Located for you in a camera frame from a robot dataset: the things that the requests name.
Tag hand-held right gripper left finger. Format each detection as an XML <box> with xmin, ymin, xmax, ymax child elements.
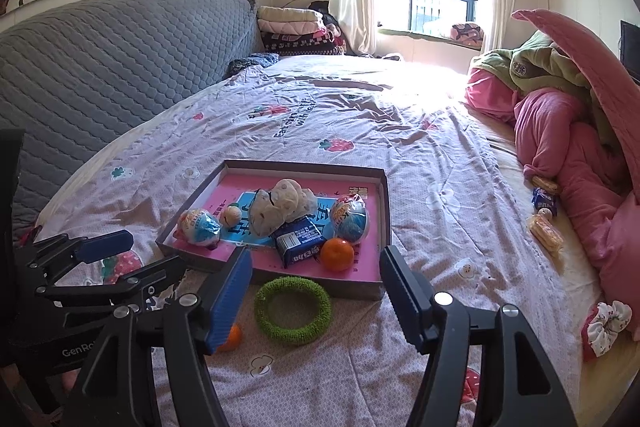
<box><xmin>60</xmin><ymin>247</ymin><xmax>253</xmax><ymax>427</ymax></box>

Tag small blue snack packet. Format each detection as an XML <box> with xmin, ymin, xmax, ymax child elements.
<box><xmin>531</xmin><ymin>187</ymin><xmax>560</xmax><ymax>214</ymax></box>

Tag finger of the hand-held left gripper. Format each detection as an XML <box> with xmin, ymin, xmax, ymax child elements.
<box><xmin>35</xmin><ymin>254</ymin><xmax>193</xmax><ymax>309</ymax></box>
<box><xmin>20</xmin><ymin>229</ymin><xmax>135</xmax><ymax>284</ymax></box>

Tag grey quilted headboard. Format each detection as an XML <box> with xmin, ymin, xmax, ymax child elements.
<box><xmin>0</xmin><ymin>0</ymin><xmax>266</xmax><ymax>218</ymax></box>

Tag pink fleece blanket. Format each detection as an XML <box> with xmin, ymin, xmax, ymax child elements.
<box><xmin>465</xmin><ymin>67</ymin><xmax>640</xmax><ymax>338</ymax></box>

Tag cream folded blanket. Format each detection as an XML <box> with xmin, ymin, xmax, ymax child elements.
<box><xmin>257</xmin><ymin>6</ymin><xmax>323</xmax><ymax>24</ymax></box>

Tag pink quilted quilt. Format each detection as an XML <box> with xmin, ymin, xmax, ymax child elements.
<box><xmin>511</xmin><ymin>9</ymin><xmax>640</xmax><ymax>198</ymax></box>

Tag printed pink bed sheet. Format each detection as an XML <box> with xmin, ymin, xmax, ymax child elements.
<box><xmin>35</xmin><ymin>54</ymin><xmax>601</xmax><ymax>427</ymax></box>

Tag dark patterned folded blanket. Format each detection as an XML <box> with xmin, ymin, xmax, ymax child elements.
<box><xmin>262</xmin><ymin>29</ymin><xmax>346</xmax><ymax>56</ymax></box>

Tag pink folded blanket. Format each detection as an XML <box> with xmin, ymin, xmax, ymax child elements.
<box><xmin>257</xmin><ymin>19</ymin><xmax>328</xmax><ymax>36</ymax></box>

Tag black television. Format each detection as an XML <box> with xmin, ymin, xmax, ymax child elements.
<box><xmin>620</xmin><ymin>20</ymin><xmax>640</xmax><ymax>82</ymax></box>

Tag blue egg-shaped toy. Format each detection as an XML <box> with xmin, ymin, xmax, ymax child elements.
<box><xmin>179</xmin><ymin>208</ymin><xmax>222</xmax><ymax>248</ymax></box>

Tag yellow biscuit packet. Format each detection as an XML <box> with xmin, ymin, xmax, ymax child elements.
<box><xmin>529</xmin><ymin>213</ymin><xmax>565</xmax><ymax>258</ymax></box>

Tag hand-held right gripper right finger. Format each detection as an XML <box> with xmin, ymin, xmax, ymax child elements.
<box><xmin>379</xmin><ymin>245</ymin><xmax>576</xmax><ymax>427</ymax></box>

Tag white red floral scrunchie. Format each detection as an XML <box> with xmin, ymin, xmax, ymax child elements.
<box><xmin>582</xmin><ymin>301</ymin><xmax>633</xmax><ymax>360</ymax></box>

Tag cream scrunchie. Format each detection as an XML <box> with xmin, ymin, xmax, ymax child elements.
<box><xmin>247</xmin><ymin>179</ymin><xmax>318</xmax><ymax>237</ymax></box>

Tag dark blue floral cloth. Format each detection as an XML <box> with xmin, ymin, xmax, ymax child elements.
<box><xmin>229</xmin><ymin>53</ymin><xmax>281</xmax><ymax>78</ymax></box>

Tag pink and blue book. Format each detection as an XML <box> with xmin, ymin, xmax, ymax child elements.
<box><xmin>172</xmin><ymin>177</ymin><xmax>383</xmax><ymax>283</ymax></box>

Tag green fuzzy ring scrunchie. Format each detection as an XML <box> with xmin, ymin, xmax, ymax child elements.
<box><xmin>254</xmin><ymin>277</ymin><xmax>332</xmax><ymax>347</ymax></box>

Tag shallow cardboard box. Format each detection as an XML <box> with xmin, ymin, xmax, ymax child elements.
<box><xmin>156</xmin><ymin>159</ymin><xmax>392</xmax><ymax>300</ymax></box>

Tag small beige toy ball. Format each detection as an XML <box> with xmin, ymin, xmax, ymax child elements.
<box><xmin>220</xmin><ymin>203</ymin><xmax>242</xmax><ymax>228</ymax></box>

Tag green blanket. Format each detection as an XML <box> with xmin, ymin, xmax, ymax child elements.
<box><xmin>470</xmin><ymin>29</ymin><xmax>631</xmax><ymax>148</ymax></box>

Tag person's left hand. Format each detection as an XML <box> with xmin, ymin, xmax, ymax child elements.
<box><xmin>60</xmin><ymin>369</ymin><xmax>83</xmax><ymax>393</ymax></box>

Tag tangerine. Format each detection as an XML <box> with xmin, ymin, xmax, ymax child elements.
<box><xmin>216</xmin><ymin>323</ymin><xmax>243</xmax><ymax>353</ymax></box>
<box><xmin>320</xmin><ymin>238</ymin><xmax>356</xmax><ymax>272</ymax></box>

